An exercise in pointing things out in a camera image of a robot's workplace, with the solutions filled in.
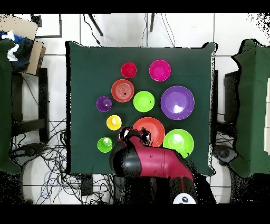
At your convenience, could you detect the yellow cup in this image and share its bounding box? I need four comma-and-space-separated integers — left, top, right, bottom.
106, 115, 122, 131

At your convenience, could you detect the green cup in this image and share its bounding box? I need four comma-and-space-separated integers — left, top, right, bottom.
97, 136, 113, 153

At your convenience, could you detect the large orange-red bowl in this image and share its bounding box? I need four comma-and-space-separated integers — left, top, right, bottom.
132, 117, 166, 148

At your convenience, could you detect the purple cup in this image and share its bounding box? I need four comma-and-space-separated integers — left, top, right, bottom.
96, 96, 113, 113

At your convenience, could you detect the small green bowl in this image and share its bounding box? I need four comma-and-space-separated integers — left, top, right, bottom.
133, 90, 155, 113

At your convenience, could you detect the small orange bowl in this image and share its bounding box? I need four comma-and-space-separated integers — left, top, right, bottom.
111, 79, 135, 103

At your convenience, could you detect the large green bowl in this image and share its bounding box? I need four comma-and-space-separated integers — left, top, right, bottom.
162, 128, 195, 158

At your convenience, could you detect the black power adapter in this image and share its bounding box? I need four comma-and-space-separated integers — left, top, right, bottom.
80, 174, 94, 197

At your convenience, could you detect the large purple bowl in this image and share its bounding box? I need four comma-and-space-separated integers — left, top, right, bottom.
160, 85, 195, 120

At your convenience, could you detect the red cup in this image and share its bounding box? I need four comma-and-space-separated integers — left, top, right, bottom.
121, 62, 137, 79

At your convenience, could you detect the dark green tablecloth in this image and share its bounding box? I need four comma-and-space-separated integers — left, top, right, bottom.
65, 41, 217, 176

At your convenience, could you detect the pink bowl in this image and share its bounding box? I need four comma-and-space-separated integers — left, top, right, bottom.
149, 59, 172, 82

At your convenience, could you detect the green cloth covered table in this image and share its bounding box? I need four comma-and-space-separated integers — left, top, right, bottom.
228, 39, 270, 178
0, 39, 22, 175

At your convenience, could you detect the blue and white cloth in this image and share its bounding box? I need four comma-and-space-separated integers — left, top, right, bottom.
0, 30, 34, 72

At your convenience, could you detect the cardboard box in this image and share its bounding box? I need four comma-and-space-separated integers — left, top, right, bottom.
0, 14, 46, 76

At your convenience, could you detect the tangle of cables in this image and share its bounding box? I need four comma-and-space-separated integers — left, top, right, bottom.
10, 118, 115, 204

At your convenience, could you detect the black stool frame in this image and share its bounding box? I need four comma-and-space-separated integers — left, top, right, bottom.
11, 68, 50, 143

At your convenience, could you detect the black rectangular frame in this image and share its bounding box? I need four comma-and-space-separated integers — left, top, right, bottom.
31, 13, 63, 39

